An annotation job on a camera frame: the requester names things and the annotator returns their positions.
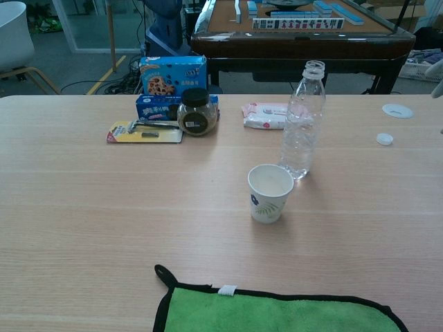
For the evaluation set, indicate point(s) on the clear plastic bottle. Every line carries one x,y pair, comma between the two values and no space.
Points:
300,138

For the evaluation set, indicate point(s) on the blue Oreo cookie box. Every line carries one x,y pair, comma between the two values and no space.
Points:
155,110

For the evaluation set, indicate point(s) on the white plastic basket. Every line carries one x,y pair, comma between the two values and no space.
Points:
417,71

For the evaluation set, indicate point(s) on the razor in yellow blister pack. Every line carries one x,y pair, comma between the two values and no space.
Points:
138,136

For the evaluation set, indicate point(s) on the glass jar black lid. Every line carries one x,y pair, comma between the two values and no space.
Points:
197,119

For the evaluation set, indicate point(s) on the white paper cup floral print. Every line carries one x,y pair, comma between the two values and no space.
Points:
268,204

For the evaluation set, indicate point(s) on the round grey table grommet cover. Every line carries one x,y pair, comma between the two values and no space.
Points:
398,111

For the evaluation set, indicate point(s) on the blue chocolate chip cookie box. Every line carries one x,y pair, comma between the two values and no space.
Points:
162,74

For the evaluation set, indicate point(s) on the white bottle cap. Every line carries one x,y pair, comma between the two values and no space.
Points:
384,139

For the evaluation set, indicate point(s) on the green cloth black trim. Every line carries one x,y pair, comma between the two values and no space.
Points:
270,311

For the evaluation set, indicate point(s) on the pink white wet wipes pack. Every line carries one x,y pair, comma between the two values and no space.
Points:
263,117

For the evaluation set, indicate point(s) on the row of white mahjong tiles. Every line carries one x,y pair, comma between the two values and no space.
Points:
297,24

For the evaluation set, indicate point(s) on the right robot hand grey black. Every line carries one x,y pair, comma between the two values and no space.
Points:
439,76

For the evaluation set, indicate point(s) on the brown mahjong table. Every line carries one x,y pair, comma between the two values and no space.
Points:
297,45

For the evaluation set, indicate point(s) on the blue machine base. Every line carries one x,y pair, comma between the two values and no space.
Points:
166,31

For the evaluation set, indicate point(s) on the wooden pole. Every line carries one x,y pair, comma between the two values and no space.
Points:
111,34

